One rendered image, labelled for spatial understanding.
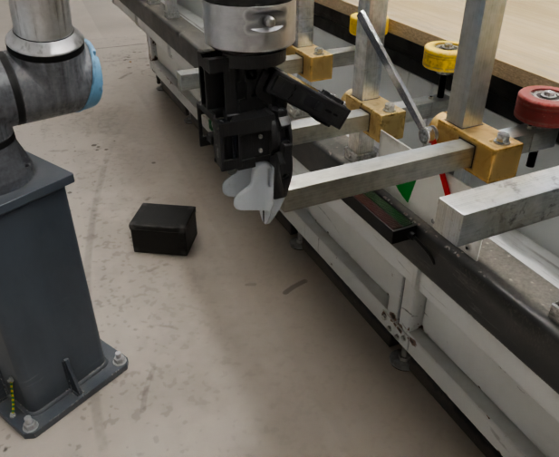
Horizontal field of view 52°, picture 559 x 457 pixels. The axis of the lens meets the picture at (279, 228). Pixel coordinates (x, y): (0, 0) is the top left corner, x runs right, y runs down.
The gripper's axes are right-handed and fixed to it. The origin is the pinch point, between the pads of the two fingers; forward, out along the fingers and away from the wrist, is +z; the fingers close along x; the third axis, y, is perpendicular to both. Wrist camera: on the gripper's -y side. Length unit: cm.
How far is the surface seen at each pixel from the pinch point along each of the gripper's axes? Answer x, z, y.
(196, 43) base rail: -118, 13, -29
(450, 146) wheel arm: 0.1, -3.4, -26.3
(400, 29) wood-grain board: -44, -6, -49
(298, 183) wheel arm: 0.6, -3.4, -3.3
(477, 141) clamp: 1.9, -4.2, -29.2
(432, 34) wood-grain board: -34, -7, -49
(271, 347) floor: -55, 83, -25
